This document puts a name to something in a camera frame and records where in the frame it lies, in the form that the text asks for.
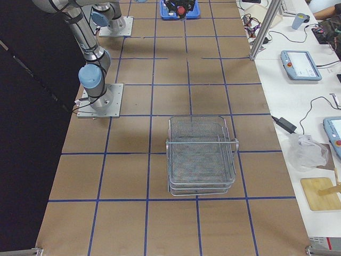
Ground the teach pendant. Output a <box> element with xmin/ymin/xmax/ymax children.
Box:
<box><xmin>280</xmin><ymin>50</ymin><xmax>322</xmax><ymax>81</ymax></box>
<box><xmin>323</xmin><ymin>116</ymin><xmax>341</xmax><ymax>158</ymax></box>

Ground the black power brick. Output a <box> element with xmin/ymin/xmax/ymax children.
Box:
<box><xmin>275</xmin><ymin>117</ymin><xmax>297</xmax><ymax>134</ymax></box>

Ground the wooden board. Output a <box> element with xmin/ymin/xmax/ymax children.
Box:
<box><xmin>301</xmin><ymin>177</ymin><xmax>340</xmax><ymax>211</ymax></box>

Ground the blue plastic cup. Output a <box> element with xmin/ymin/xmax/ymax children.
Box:
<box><xmin>291</xmin><ymin>13</ymin><xmax>310</xmax><ymax>30</ymax></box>

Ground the clear plastic bag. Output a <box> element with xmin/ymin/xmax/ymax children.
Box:
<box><xmin>288</xmin><ymin>134</ymin><xmax>329</xmax><ymax>171</ymax></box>

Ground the blue plastic tray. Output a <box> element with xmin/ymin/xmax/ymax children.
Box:
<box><xmin>159</xmin><ymin>0</ymin><xmax>200</xmax><ymax>20</ymax></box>

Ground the red emergency stop button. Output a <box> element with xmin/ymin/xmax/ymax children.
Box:
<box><xmin>176</xmin><ymin>6</ymin><xmax>186</xmax><ymax>19</ymax></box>

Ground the silver wire mesh shelf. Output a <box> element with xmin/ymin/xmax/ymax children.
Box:
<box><xmin>166</xmin><ymin>115</ymin><xmax>239</xmax><ymax>196</ymax></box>

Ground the right teach pendant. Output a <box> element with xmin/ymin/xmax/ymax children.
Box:
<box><xmin>323</xmin><ymin>116</ymin><xmax>341</xmax><ymax>158</ymax></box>

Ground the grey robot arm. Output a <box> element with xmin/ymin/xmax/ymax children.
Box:
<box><xmin>33</xmin><ymin>1</ymin><xmax>113</xmax><ymax>112</ymax></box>
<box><xmin>90</xmin><ymin>1</ymin><xmax>196</xmax><ymax>33</ymax></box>

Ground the left teach pendant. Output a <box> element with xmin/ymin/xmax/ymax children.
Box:
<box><xmin>280</xmin><ymin>50</ymin><xmax>322</xmax><ymax>81</ymax></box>

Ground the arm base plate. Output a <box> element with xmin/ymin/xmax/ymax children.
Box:
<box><xmin>76</xmin><ymin>84</ymin><xmax>124</xmax><ymax>118</ymax></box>
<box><xmin>99</xmin><ymin>17</ymin><xmax>134</xmax><ymax>37</ymax></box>

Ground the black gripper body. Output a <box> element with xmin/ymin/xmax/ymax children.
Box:
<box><xmin>164</xmin><ymin>0</ymin><xmax>196</xmax><ymax>14</ymax></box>

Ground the aluminium frame post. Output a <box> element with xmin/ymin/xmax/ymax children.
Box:
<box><xmin>249</xmin><ymin>0</ymin><xmax>281</xmax><ymax>61</ymax></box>

